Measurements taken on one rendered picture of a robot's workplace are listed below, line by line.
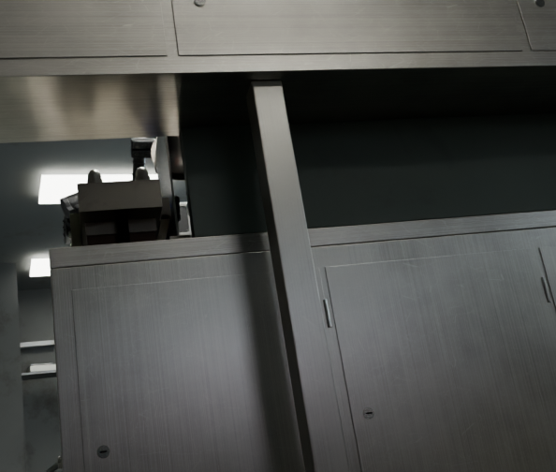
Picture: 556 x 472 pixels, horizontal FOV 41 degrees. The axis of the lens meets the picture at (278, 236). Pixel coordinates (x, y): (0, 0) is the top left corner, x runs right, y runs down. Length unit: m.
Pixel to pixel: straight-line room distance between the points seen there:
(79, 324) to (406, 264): 0.66
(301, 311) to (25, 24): 0.69
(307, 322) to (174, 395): 0.29
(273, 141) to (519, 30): 0.59
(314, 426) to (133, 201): 0.57
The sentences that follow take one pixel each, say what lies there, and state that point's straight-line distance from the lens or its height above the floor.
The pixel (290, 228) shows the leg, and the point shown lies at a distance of 1.31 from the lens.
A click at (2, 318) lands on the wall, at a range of 9.43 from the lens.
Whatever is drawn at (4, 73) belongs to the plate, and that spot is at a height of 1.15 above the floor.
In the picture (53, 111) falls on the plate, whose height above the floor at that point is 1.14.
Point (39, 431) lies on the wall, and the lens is 10.47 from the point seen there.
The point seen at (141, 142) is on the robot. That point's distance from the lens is 2.88.
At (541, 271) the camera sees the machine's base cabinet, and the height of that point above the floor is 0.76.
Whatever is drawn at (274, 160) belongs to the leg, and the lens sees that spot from 1.35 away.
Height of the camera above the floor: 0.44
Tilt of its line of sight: 18 degrees up
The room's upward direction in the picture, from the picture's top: 9 degrees counter-clockwise
